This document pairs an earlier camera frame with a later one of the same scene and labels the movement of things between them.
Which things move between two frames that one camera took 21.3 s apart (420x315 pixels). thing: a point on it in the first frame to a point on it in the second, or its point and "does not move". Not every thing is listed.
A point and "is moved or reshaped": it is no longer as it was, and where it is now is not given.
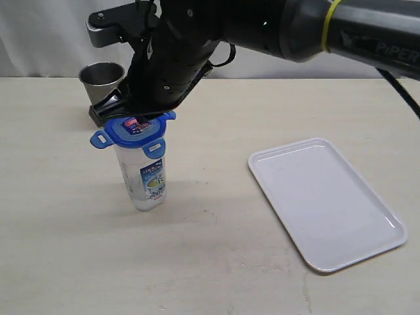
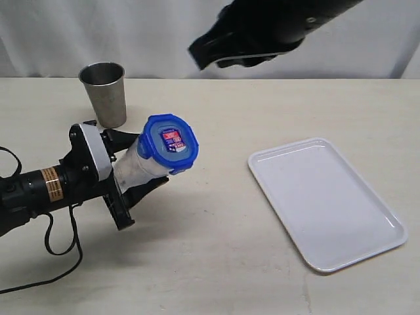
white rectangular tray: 333,215 does not move
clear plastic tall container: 145,176 is moved or reshaped
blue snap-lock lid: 126,130 is moved or reshaped
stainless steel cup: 101,79 does not move
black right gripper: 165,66 to 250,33
